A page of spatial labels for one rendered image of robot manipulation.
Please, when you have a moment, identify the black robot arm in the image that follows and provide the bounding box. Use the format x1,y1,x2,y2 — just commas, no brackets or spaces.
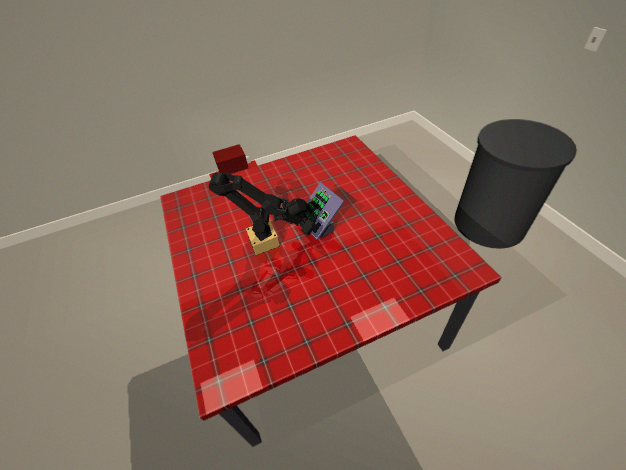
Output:
209,172,311,241

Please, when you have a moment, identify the grey switch panel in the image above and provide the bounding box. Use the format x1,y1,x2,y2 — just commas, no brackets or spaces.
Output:
304,182,345,240

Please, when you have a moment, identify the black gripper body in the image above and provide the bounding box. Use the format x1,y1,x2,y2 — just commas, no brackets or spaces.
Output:
289,214,315,235

